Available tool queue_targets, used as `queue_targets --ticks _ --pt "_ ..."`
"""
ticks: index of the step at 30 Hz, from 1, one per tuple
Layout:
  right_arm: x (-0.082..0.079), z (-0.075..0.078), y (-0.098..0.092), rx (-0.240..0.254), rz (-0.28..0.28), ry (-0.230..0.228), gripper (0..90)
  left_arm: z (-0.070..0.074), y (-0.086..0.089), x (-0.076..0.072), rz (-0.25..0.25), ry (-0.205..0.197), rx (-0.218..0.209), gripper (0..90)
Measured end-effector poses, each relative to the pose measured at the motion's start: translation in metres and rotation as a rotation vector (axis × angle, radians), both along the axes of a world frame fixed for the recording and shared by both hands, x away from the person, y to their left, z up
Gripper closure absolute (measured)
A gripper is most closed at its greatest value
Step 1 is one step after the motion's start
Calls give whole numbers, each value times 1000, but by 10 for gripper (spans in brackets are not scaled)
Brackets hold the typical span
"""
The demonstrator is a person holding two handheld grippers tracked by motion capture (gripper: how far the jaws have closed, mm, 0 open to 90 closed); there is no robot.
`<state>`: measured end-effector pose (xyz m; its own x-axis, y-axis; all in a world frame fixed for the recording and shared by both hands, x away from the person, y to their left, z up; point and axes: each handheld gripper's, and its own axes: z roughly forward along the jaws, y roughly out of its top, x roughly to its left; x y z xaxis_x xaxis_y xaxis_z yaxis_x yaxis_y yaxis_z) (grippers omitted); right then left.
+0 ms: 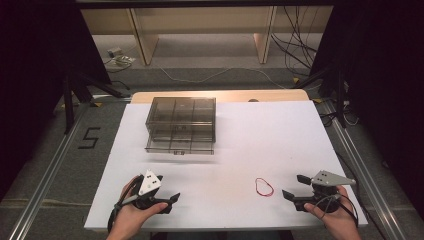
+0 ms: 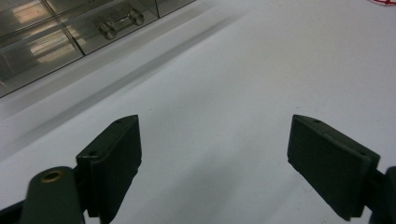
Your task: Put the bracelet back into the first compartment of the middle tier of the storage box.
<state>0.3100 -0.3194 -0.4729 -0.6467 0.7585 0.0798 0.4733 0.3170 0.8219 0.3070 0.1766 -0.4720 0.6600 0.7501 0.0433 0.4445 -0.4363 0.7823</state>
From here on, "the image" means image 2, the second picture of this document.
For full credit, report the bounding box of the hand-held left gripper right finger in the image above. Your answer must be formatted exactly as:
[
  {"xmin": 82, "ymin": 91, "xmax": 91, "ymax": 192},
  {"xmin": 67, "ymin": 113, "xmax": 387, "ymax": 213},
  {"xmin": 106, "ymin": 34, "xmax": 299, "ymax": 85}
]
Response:
[{"xmin": 287, "ymin": 114, "xmax": 381, "ymax": 222}]

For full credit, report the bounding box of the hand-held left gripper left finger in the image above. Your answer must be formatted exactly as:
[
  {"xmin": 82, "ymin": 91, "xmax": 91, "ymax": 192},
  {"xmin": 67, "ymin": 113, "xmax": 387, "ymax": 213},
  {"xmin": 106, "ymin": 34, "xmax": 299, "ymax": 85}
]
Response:
[{"xmin": 76, "ymin": 114, "xmax": 143, "ymax": 224}]

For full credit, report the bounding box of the small metal dumbbell part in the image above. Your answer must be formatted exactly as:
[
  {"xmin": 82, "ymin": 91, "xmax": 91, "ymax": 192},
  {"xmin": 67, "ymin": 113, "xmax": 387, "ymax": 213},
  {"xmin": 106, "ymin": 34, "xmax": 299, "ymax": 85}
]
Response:
[{"xmin": 98, "ymin": 8, "xmax": 146, "ymax": 41}]

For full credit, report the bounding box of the clear plastic compartment tray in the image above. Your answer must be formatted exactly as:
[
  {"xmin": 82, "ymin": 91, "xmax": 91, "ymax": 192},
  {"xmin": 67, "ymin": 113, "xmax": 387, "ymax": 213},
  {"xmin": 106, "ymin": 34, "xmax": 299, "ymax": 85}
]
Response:
[{"xmin": 0, "ymin": 0, "xmax": 197, "ymax": 99}]

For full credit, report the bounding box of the red and white object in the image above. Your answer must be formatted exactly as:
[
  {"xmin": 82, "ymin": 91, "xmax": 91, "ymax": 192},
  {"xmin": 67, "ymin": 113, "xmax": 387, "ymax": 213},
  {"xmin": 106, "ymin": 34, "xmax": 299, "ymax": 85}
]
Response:
[{"xmin": 369, "ymin": 0, "xmax": 396, "ymax": 7}]

